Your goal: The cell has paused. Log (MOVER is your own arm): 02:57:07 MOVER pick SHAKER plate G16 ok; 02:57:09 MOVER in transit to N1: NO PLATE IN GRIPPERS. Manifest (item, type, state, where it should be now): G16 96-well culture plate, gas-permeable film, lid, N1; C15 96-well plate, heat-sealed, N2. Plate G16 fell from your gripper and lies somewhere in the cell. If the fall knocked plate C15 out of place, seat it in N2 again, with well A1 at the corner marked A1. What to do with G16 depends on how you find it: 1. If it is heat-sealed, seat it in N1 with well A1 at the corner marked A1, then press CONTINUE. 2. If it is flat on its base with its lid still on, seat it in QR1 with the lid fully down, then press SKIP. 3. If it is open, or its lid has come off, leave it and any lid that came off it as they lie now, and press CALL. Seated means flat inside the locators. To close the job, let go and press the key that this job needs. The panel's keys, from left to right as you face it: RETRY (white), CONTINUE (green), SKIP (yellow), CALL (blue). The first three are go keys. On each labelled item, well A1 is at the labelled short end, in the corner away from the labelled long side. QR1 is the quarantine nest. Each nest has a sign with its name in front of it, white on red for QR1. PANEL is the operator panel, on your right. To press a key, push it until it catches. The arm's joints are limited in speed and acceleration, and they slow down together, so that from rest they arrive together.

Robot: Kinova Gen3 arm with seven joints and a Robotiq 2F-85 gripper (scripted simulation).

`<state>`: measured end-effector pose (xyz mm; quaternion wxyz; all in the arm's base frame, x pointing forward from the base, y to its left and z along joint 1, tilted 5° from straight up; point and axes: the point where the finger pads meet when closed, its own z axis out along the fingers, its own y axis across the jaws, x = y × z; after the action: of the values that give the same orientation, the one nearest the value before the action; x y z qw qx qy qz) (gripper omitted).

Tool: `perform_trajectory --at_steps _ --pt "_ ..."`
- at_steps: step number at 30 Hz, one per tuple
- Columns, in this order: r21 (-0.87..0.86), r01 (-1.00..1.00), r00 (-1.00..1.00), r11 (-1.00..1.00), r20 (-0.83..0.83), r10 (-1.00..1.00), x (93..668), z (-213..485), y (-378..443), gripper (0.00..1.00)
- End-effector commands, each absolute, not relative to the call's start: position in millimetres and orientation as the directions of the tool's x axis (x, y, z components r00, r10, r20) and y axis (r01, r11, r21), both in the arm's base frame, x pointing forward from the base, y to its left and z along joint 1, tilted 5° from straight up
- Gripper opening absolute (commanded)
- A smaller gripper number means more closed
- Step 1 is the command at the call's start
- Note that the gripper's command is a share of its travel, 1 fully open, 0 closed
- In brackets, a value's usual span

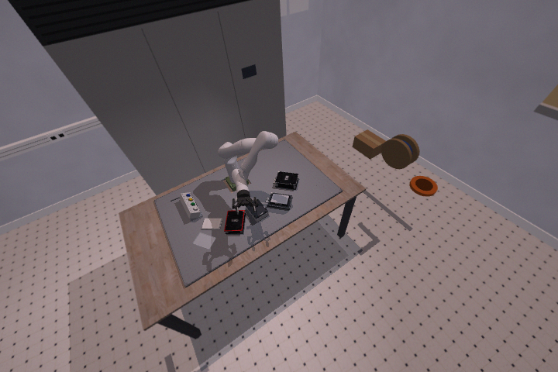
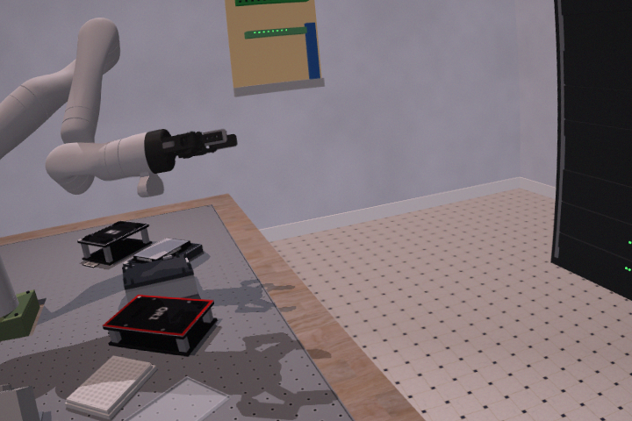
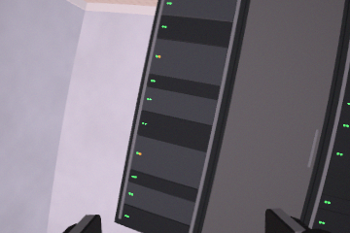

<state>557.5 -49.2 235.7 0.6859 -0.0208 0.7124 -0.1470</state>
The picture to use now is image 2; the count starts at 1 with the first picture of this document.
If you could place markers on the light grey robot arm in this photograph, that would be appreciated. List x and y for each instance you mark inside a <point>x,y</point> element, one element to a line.
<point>73,164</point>

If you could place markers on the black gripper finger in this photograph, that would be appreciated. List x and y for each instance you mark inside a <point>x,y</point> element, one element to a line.
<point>196,139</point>
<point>231,141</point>

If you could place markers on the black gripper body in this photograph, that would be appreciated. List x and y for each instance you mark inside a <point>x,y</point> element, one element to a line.
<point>158,161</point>

